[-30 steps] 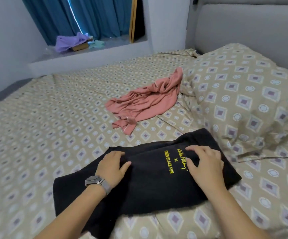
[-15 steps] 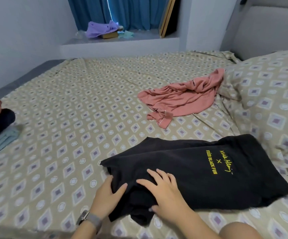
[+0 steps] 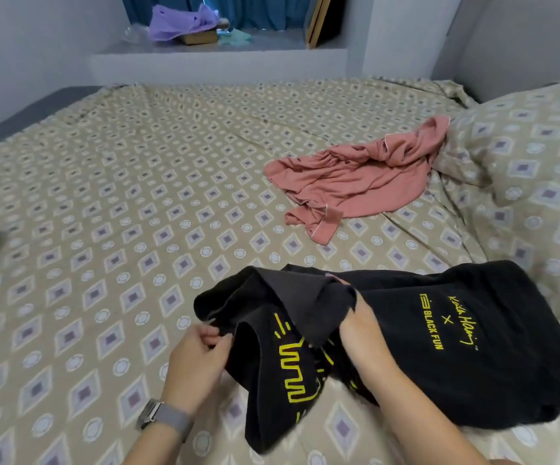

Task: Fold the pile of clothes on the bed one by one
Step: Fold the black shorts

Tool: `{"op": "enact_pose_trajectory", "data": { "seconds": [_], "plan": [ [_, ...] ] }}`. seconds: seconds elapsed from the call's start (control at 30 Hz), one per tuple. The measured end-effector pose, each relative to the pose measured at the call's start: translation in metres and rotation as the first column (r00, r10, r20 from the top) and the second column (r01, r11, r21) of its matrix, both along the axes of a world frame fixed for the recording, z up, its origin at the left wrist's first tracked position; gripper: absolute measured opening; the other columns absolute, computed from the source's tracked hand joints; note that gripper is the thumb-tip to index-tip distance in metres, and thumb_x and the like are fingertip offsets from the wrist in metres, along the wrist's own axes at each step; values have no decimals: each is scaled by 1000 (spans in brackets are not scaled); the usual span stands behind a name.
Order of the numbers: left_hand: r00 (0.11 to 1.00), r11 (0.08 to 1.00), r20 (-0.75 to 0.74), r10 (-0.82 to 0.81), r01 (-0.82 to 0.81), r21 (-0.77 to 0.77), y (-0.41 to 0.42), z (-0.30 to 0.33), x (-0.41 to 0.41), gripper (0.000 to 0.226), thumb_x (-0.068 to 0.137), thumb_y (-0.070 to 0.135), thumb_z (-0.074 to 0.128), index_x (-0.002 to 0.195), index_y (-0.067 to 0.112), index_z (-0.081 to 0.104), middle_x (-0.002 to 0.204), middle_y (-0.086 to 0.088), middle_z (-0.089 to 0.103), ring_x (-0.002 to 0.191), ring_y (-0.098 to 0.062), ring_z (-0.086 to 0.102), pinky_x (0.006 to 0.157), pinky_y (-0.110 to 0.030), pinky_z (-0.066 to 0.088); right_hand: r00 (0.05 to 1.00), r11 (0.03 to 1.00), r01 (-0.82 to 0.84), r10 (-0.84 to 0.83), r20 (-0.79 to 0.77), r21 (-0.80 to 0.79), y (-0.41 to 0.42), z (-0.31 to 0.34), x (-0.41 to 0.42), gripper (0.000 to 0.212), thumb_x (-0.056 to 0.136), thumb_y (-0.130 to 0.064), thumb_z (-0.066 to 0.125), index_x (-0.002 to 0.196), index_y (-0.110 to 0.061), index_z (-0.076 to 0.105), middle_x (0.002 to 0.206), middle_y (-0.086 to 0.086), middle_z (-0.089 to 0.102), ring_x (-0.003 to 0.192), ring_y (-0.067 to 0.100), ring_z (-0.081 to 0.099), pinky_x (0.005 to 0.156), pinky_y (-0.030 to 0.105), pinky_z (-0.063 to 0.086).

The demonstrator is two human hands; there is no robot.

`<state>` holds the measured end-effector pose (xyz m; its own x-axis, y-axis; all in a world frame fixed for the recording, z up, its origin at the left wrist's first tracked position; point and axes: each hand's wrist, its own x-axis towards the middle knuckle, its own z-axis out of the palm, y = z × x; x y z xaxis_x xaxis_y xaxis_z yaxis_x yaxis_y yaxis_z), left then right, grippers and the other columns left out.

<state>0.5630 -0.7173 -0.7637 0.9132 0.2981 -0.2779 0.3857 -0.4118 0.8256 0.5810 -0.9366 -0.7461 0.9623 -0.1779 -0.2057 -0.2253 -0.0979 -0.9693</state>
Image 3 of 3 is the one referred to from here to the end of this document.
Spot person's right hand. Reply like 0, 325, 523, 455
324, 274, 402, 393

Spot person's left hand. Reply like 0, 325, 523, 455
160, 322, 235, 417

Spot black garment yellow print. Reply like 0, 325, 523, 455
193, 259, 560, 455

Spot pink shirt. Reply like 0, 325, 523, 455
263, 115, 452, 247

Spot bed with patterned beige sheet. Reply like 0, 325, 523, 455
0, 0, 560, 465

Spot person's right forearm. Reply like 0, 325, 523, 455
372, 367, 494, 465

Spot grey band wristwatch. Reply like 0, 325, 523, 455
137, 398, 196, 444

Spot patterned beige pillow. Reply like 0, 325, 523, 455
433, 80, 560, 359

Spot leaning wooden picture frames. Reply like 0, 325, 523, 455
303, 0, 349, 49

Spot teal small item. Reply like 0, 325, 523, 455
215, 28, 253, 48

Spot small wooden box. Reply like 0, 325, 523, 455
181, 30, 220, 47

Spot grey upholstered headboard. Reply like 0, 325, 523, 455
433, 0, 560, 103

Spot clear plastic bag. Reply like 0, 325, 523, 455
122, 24, 151, 47

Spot purple cloth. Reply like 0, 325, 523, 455
148, 5, 223, 43

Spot blue curtain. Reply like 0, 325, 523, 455
120, 0, 318, 33

